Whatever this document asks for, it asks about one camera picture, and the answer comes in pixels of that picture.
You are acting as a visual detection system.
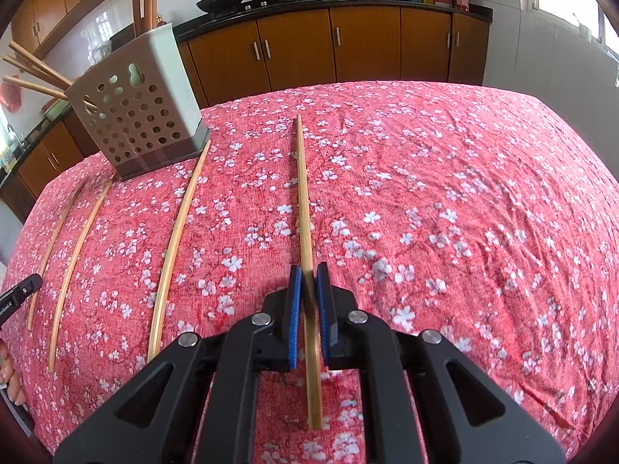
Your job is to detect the person's left hand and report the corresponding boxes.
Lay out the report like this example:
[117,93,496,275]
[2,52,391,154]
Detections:
[0,340,26,406]

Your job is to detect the red floral tablecloth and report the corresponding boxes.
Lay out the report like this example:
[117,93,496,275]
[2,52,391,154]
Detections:
[1,82,618,455]

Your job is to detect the beige perforated utensil holder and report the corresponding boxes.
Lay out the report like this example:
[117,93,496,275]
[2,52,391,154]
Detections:
[65,24,210,180]

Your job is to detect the lower wooden cabinets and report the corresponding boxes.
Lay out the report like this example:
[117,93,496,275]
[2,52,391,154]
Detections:
[15,0,492,203]

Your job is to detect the black wok left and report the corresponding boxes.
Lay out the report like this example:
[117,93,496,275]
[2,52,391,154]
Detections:
[196,0,243,15]

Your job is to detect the red plastic bag on wall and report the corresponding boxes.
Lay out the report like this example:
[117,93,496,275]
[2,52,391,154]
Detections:
[0,82,22,114]

